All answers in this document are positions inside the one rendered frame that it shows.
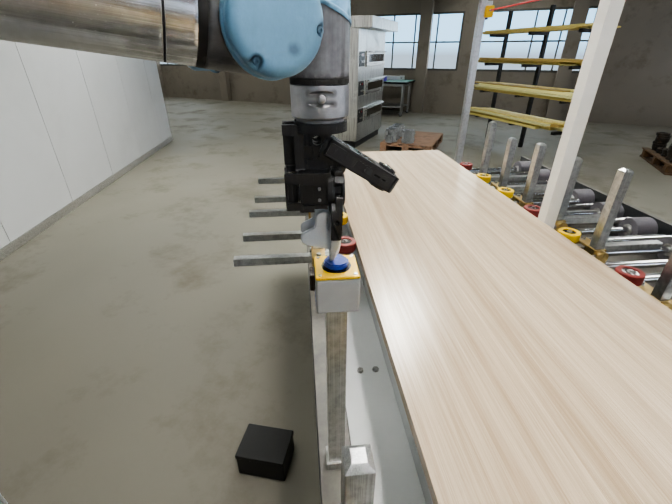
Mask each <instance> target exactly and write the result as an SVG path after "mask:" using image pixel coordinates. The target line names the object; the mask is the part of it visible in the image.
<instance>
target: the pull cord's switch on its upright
mask: <svg viewBox="0 0 672 504"><path fill-rule="evenodd" d="M494 7H495V6H494V5H493V1H488V0H479V4H478V11H477V17H476V23H475V30H474V36H473V43H472V49H471V56H470V62H469V69H468V75H467V81H466V88H465V94H464V101H463V107H462V114H461V120H460V127H459V133H458V139H457V146H456V152H455V159H454V161H455V162H457V163H458V164H460V163H461V162H462V156H463V149H464V143H465V137H466V131H467V125H468V119H469V113H470V107H471V101H472V95H473V89H474V83H475V77H476V71H477V65H478V59H479V53H480V47H481V40H482V34H483V28H484V22H485V20H487V19H488V18H491V17H493V12H494V10H493V11H491V9H494Z"/></svg>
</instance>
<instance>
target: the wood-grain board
mask: <svg viewBox="0 0 672 504"><path fill-rule="evenodd" d="M362 153H363V154H365V155H367V156H368V157H370V158H372V159H373V160H375V161H377V162H378V163H379V162H380V161H381V162H382V163H384V164H387V165H389V166H390V167H391V168H392V169H393V170H395V172H396V173H395V174H396V175H397V177H398V178H399V181H398V183H397V184H396V186H395V187H394V189H393V190H392V192H391V193H388V192H386V191H381V190H379V189H377V188H375V187H373V186H372V185H371V184H369V182H368V181H367V180H365V179H363V178H362V177H360V176H358V175H356V174H355V173H353V172H351V171H350V170H348V169H346V170H345V172H344V176H345V204H344V205H343V208H344V211H345V213H346V214H347V215H348V225H349V228H350V231H351V234H352V238H354V239H355V240H356V251H357V254H358V257H359V261H360V264H361V267H362V271H363V274H364V277H365V280H366V284H367V287H368V290H369V294H370V297H371V300H372V304H373V307H374V310H375V313H376V317H377V320H378V323H379V327H380V330H381V333H382V336H383V340H384V343H385V346H386V350H387V353H388V356H389V360H390V363H391V366H392V369H393V373H394V376H395V379H396V383H397V386H398V389H399V392H400V396H401V399H402V402H403V406H404V409H405V412H406V415H407V419H408V422H409V425H410V429H411V432H412V435H413V439H414V442H415V445H416V448H417V452H418V455H419V458H420V462H421V465H422V468H423V471H424V475H425V478H426V481H427V485H428V488H429V491H430V494H431V498H432V501H433V504H672V310H671V309H669V308H668V307H666V306H665V305H663V304H662V303H660V302H659V301H658V300H656V299H655V298H653V297H652V296H650V295H649V294H647V293H646V292H644V291H643V290H642V289H640V288H639V287H637V286H636V285H634V284H633V283H631V282H630V281H628V280H627V279H626V278H624V277H623V276H621V275H620V274H618V273H617V272H615V271H614V270H612V269H611V268H609V267H608V266H607V265H605V264H604V263H602V262H601V261H599V260H598V259H596V258H595V257H593V256H592V255H591V254H589V253H588V252H586V251H585V250H583V249H582V248H580V247H579V246H577V245H576V244H575V243H573V242H572V241H570V240H569V239H567V238H566V237H564V236H563V235H561V234H560V233H559V232H557V231H556V230H554V229H553V228H551V227H550V226H548V225H547V224H545V223H543V222H542V221H540V220H539V219H538V218H537V217H535V216H534V215H532V214H531V213H529V212H528V211H526V210H525V209H524V208H522V207H521V206H519V205H518V204H516V203H515V202H513V201H512V200H510V199H509V198H508V197H506V196H505V195H503V194H502V193H500V192H499V191H497V190H496V189H494V188H493V187H492V186H490V185H489V184H487V183H486V182H484V181H483V180H481V179H480V178H478V177H477V176H476V175H474V174H473V173H471V172H470V171H468V170H467V169H465V168H464V167H462V166H461V165H460V164H458V163H457V162H455V161H454V160H452V159H451V158H449V157H448V156H446V155H445V154H444V153H442V152H441V151H439V150H416V151H372V152H362Z"/></svg>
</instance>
